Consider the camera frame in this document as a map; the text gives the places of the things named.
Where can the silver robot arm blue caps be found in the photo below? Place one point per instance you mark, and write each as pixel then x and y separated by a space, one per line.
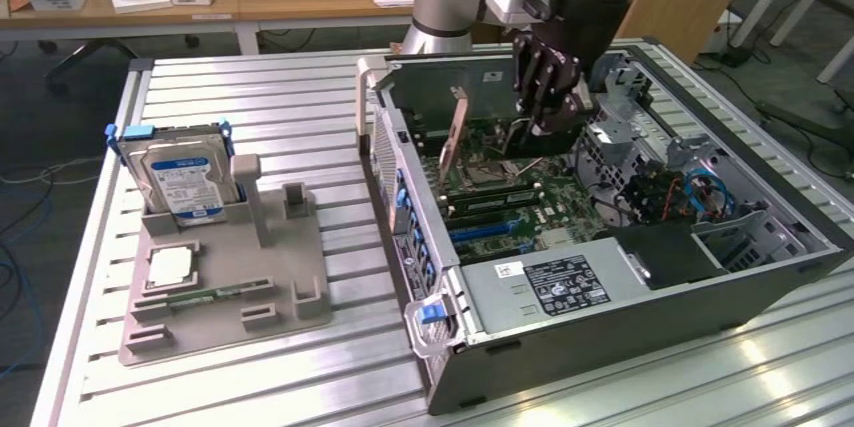
pixel 443 7

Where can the silver disk bay bracket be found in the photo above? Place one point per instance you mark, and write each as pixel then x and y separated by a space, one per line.
pixel 754 227

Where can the grey parts rack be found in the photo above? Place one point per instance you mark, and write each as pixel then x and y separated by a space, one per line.
pixel 220 332

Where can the silver chipset heatsink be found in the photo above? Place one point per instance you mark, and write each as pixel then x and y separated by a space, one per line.
pixel 556 238

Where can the white box red button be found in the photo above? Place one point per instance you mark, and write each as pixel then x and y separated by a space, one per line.
pixel 727 32

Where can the grey power supply unit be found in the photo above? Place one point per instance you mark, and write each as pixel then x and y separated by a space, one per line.
pixel 567 277

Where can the black power adapter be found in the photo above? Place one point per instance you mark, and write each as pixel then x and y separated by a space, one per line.
pixel 734 57

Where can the black plastic cover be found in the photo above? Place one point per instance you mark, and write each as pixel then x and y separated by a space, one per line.
pixel 667 257

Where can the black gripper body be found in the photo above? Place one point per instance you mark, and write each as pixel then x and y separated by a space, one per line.
pixel 587 22

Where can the black office chair base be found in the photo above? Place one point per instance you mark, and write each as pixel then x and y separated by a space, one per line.
pixel 69 63
pixel 807 122

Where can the wooden cabinet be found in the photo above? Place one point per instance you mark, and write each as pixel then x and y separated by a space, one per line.
pixel 680 22

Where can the hard disk blue label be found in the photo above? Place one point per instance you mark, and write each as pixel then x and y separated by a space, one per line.
pixel 180 192

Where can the CPU socket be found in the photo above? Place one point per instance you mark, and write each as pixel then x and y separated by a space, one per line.
pixel 483 174

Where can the green motherboard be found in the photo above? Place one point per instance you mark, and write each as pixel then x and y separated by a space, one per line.
pixel 563 209

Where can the blue release latch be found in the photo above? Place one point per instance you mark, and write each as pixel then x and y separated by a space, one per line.
pixel 428 314

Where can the metal locking lever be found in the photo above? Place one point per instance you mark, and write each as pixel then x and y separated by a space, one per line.
pixel 531 163

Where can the perforated metal disk bay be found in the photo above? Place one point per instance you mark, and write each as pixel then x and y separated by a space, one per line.
pixel 620 139

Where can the graphics card with black fan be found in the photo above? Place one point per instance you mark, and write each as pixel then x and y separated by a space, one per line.
pixel 454 137

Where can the silver CPU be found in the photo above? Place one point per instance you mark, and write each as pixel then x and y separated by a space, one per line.
pixel 172 269

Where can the white table frame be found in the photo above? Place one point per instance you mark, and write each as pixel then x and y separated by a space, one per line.
pixel 835 63

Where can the black and silver PC case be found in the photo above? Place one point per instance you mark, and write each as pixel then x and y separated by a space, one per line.
pixel 634 347

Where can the blue expansion slot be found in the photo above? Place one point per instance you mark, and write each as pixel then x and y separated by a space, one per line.
pixel 487 233

